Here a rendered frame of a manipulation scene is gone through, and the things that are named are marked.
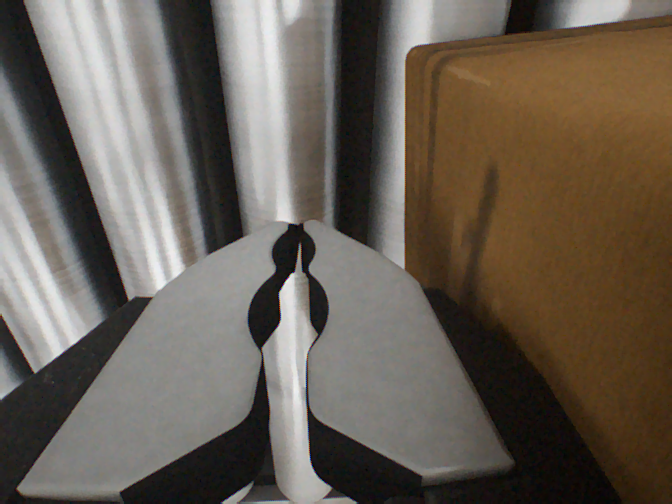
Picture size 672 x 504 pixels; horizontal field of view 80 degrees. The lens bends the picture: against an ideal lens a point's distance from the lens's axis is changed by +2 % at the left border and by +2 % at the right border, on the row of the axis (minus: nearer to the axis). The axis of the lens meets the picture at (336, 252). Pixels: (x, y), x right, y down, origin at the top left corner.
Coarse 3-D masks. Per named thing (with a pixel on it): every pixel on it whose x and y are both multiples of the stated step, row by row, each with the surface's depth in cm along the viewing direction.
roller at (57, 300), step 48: (0, 0) 15; (0, 48) 15; (0, 96) 16; (0, 144) 16; (48, 144) 18; (0, 192) 17; (48, 192) 18; (0, 240) 17; (48, 240) 18; (0, 288) 19; (48, 288) 19; (96, 288) 21; (48, 336) 20
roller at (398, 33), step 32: (384, 0) 15; (416, 0) 14; (448, 0) 14; (480, 0) 14; (384, 32) 15; (416, 32) 14; (448, 32) 14; (480, 32) 14; (384, 64) 16; (384, 96) 16; (384, 128) 17; (384, 160) 17; (384, 192) 18; (384, 224) 19
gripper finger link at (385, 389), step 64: (320, 256) 9; (384, 256) 9; (320, 320) 9; (384, 320) 7; (320, 384) 6; (384, 384) 6; (448, 384) 6; (320, 448) 6; (384, 448) 5; (448, 448) 5
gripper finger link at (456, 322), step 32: (448, 320) 7; (480, 352) 7; (512, 352) 7; (480, 384) 6; (512, 384) 6; (544, 384) 6; (512, 416) 6; (544, 416) 6; (512, 448) 5; (544, 448) 5; (576, 448) 5; (480, 480) 5; (512, 480) 5; (544, 480) 5; (576, 480) 5; (608, 480) 5
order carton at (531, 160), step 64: (448, 64) 10; (512, 64) 8; (576, 64) 8; (640, 64) 7; (448, 128) 10; (512, 128) 7; (576, 128) 5; (640, 128) 4; (448, 192) 11; (512, 192) 7; (576, 192) 5; (640, 192) 4; (448, 256) 11; (512, 256) 7; (576, 256) 5; (640, 256) 4; (512, 320) 7; (576, 320) 5; (640, 320) 4; (576, 384) 5; (640, 384) 4; (640, 448) 4
